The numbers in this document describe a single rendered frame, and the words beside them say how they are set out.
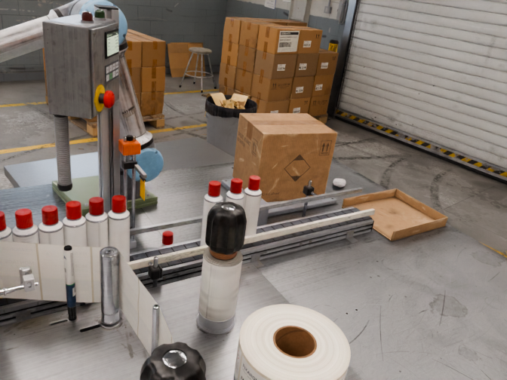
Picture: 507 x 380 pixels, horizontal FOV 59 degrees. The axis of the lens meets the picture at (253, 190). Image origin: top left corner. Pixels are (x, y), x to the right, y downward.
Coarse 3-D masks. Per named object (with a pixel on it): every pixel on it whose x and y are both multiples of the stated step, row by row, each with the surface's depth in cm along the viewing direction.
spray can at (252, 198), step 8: (256, 176) 130; (248, 184) 130; (256, 184) 128; (248, 192) 129; (256, 192) 129; (248, 200) 130; (256, 200) 130; (248, 208) 131; (256, 208) 131; (248, 216) 132; (256, 216) 133; (248, 224) 133; (256, 224) 134; (248, 232) 134
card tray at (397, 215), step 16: (384, 192) 186; (400, 192) 188; (368, 208) 178; (384, 208) 180; (400, 208) 181; (416, 208) 182; (384, 224) 167; (400, 224) 169; (416, 224) 170; (432, 224) 167
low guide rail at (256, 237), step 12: (336, 216) 150; (348, 216) 152; (360, 216) 156; (288, 228) 139; (300, 228) 142; (252, 240) 133; (180, 252) 121; (192, 252) 123; (132, 264) 114; (144, 264) 116
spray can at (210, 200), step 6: (210, 186) 122; (216, 186) 121; (210, 192) 122; (216, 192) 122; (204, 198) 123; (210, 198) 123; (216, 198) 123; (222, 198) 124; (204, 204) 124; (210, 204) 123; (204, 210) 125; (204, 216) 125; (204, 222) 126; (204, 228) 127; (204, 234) 127; (204, 240) 128
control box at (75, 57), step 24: (48, 24) 89; (72, 24) 89; (96, 24) 93; (48, 48) 91; (72, 48) 90; (96, 48) 92; (48, 72) 93; (72, 72) 92; (96, 72) 94; (48, 96) 95; (72, 96) 94; (96, 96) 95
